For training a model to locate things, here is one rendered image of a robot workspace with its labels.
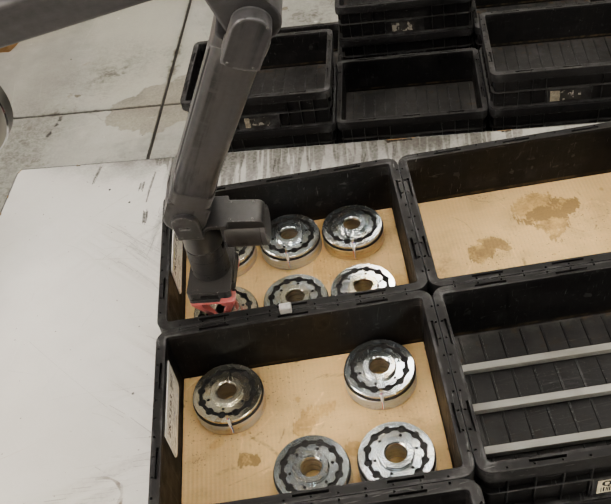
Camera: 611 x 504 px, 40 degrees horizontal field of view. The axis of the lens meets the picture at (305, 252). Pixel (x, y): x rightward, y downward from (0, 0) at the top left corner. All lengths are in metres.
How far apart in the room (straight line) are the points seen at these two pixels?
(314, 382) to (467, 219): 0.41
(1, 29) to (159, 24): 3.00
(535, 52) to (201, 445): 1.60
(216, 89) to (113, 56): 2.84
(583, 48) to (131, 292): 1.44
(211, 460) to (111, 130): 2.23
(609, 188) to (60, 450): 1.02
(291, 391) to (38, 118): 2.43
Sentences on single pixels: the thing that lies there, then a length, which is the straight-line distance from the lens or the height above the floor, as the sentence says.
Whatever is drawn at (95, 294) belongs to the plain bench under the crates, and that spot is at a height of 0.70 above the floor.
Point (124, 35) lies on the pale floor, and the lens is 3.86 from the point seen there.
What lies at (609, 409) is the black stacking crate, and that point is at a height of 0.83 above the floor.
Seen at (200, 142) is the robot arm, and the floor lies 1.26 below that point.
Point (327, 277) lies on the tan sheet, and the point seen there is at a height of 0.83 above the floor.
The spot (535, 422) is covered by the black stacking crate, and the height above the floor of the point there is 0.83.
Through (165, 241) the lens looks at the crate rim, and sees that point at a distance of 1.36.
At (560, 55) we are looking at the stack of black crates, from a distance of 2.45.
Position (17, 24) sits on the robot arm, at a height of 1.46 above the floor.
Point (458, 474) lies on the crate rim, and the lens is 1.04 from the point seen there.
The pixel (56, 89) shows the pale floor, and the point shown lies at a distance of 3.64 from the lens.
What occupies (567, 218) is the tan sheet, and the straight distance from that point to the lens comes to 1.46.
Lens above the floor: 1.84
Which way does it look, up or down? 45 degrees down
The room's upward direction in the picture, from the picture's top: 11 degrees counter-clockwise
